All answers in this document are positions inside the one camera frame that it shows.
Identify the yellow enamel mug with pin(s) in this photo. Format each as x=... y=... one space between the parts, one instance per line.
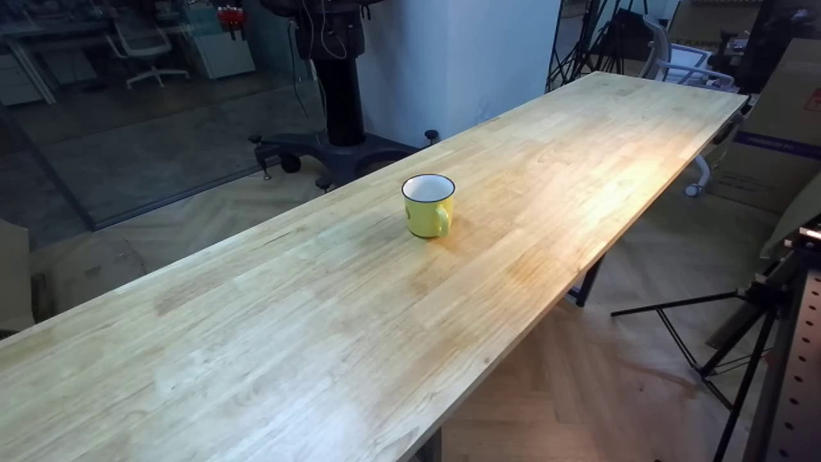
x=429 y=205

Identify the black drill press stand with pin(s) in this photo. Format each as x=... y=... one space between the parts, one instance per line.
x=329 y=38

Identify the white office chair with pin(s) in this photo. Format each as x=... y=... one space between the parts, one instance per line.
x=134 y=40

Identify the black tripod stand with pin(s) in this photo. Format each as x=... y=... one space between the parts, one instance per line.
x=764 y=300

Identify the cardboard boxes stack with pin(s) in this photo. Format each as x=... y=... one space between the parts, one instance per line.
x=777 y=147

